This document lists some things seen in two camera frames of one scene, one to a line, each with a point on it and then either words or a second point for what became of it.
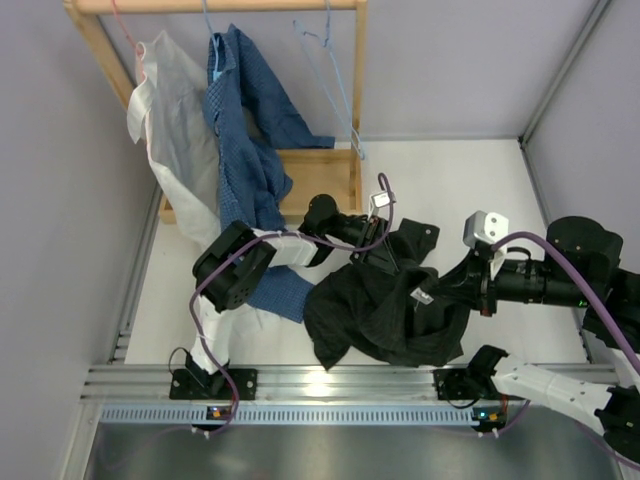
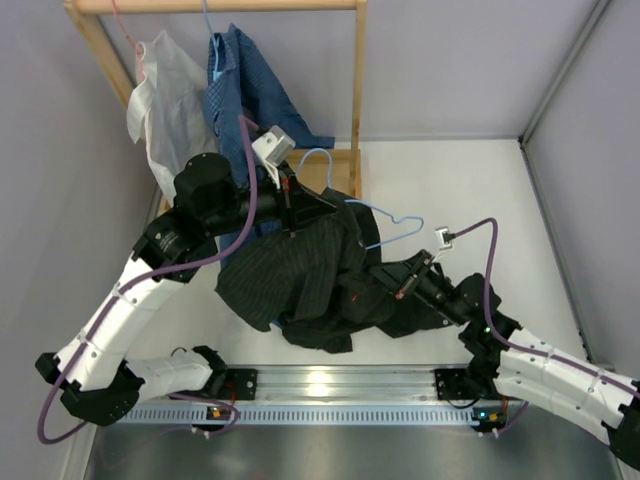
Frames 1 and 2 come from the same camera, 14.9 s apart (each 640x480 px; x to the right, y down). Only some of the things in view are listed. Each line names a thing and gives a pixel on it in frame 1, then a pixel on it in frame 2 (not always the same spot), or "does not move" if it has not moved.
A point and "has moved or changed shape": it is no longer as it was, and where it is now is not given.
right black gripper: (472, 281) → (399, 278)
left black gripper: (379, 256) → (299, 205)
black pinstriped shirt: (410, 316) has moved or changed shape
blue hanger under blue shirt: (216, 72) does not move
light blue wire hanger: (324, 64) → (363, 202)
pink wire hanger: (139, 47) does not move
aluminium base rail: (143, 382) does not move
